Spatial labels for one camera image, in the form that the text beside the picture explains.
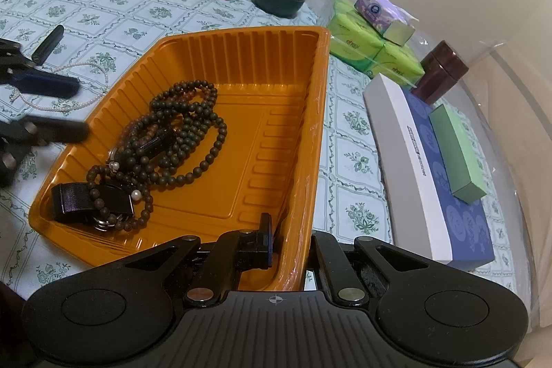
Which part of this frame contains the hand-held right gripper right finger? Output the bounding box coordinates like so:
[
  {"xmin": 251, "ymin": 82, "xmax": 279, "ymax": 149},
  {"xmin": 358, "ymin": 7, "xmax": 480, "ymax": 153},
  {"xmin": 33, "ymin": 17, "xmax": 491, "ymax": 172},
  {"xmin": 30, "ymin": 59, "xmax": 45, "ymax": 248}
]
[{"xmin": 309, "ymin": 232, "xmax": 433, "ymax": 305}]

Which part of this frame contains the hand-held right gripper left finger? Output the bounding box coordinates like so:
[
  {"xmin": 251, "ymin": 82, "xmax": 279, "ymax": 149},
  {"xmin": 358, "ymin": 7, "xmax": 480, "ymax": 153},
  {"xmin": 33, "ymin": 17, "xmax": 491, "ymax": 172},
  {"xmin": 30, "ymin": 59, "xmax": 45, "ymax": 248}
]
[{"xmin": 121, "ymin": 213, "xmax": 275, "ymax": 306}]

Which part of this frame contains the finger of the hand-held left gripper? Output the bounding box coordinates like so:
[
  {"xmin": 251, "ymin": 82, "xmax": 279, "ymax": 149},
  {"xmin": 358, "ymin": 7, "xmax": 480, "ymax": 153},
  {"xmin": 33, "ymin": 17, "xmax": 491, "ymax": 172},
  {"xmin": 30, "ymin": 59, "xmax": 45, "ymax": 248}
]
[
  {"xmin": 0, "ymin": 115, "xmax": 92, "ymax": 188},
  {"xmin": 0, "ymin": 39, "xmax": 81, "ymax": 98}
]

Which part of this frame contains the white pearl necklace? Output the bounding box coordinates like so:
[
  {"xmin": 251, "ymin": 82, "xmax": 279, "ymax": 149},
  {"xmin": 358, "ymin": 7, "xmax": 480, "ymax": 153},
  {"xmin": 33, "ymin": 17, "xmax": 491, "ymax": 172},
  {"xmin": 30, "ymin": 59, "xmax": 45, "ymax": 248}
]
[{"xmin": 10, "ymin": 59, "xmax": 109, "ymax": 113}]

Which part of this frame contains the small black stick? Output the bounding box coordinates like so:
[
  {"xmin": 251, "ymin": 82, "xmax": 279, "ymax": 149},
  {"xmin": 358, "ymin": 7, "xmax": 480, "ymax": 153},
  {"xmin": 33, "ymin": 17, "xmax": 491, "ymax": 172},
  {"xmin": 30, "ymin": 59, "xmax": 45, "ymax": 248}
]
[{"xmin": 32, "ymin": 24, "xmax": 66, "ymax": 61}]

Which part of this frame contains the brown wooden bead necklace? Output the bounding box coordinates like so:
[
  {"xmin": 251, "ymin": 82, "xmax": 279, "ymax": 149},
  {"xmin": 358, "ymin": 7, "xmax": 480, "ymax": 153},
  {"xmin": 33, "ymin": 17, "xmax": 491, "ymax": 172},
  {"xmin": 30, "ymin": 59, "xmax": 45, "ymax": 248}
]
[{"xmin": 86, "ymin": 83, "xmax": 219, "ymax": 232}]

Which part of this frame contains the black mesh strap watch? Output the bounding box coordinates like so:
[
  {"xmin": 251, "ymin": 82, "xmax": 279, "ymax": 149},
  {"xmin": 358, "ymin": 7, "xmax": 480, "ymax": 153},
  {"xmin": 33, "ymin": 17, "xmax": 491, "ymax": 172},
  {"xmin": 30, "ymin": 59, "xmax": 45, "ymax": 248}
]
[{"xmin": 51, "ymin": 182, "xmax": 136, "ymax": 231}]

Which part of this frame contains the black leather strap watch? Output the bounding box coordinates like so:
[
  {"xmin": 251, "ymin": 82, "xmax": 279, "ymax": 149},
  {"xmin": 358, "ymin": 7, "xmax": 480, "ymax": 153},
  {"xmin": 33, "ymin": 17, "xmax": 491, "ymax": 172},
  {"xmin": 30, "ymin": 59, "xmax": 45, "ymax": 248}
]
[{"xmin": 109, "ymin": 127, "xmax": 178, "ymax": 167}]

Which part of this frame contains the orange plastic tray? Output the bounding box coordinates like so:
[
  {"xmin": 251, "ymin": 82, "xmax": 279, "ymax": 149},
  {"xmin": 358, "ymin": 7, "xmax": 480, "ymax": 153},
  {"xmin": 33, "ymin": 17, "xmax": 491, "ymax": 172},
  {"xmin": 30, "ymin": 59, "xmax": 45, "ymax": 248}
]
[{"xmin": 28, "ymin": 25, "xmax": 332, "ymax": 292}]

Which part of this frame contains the white and blue box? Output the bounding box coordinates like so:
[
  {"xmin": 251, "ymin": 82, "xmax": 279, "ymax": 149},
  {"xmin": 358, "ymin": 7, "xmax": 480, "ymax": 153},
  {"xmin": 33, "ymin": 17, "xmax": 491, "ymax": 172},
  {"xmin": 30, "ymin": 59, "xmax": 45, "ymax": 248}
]
[{"xmin": 362, "ymin": 73, "xmax": 496, "ymax": 271}]

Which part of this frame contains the light green box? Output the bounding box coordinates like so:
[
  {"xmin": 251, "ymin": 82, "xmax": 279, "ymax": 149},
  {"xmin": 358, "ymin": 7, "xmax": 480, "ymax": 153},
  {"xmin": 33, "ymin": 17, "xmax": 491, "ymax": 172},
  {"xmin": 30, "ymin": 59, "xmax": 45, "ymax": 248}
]
[{"xmin": 428, "ymin": 103, "xmax": 488, "ymax": 205}]

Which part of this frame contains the green tissue pack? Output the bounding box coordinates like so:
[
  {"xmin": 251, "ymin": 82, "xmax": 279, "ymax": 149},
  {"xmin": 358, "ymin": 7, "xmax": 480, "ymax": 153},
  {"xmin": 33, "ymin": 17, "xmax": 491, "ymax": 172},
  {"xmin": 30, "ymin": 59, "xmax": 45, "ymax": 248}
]
[
  {"xmin": 353, "ymin": 49, "xmax": 385, "ymax": 78},
  {"xmin": 327, "ymin": 12, "xmax": 385, "ymax": 59},
  {"xmin": 333, "ymin": 0, "xmax": 364, "ymax": 16},
  {"xmin": 370, "ymin": 42, "xmax": 426, "ymax": 87}
]

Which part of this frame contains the dark brown jar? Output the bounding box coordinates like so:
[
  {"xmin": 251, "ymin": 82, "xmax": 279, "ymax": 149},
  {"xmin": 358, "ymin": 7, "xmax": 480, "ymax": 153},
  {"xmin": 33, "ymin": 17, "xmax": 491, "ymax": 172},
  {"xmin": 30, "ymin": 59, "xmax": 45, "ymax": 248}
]
[{"xmin": 411, "ymin": 41, "xmax": 470, "ymax": 106}]

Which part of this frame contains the purple tissue pack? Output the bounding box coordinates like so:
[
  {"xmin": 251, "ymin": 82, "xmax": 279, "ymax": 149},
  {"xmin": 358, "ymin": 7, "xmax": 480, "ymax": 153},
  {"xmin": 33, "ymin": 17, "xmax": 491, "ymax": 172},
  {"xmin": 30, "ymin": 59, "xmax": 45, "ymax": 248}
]
[{"xmin": 354, "ymin": 0, "xmax": 416, "ymax": 47}]

